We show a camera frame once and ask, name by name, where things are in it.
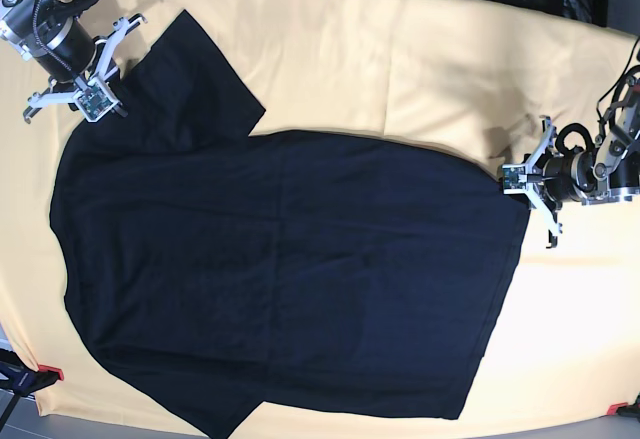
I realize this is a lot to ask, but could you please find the red black clamp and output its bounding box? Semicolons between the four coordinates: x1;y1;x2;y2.
1;349;64;397
607;395;640;421

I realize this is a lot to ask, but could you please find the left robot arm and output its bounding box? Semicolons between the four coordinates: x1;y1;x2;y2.
543;63;639;210

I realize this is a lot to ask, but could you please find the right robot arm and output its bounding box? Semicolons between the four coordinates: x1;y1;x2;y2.
1;0;100;83

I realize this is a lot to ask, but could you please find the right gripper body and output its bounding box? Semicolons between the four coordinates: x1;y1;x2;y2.
34;18;96;82

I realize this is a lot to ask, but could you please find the black T-shirt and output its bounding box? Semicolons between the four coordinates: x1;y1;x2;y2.
50;12;529;438

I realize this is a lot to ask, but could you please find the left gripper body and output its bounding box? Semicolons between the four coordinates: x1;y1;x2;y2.
543;155;582;204

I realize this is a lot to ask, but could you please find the red black clamp left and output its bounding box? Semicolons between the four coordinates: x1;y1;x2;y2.
1;349;64;397

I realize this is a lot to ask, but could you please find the yellow table cloth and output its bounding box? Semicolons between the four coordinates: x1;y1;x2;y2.
1;0;639;438

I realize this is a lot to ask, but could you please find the red black clamp right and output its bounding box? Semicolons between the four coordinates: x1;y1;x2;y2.
607;395;640;421

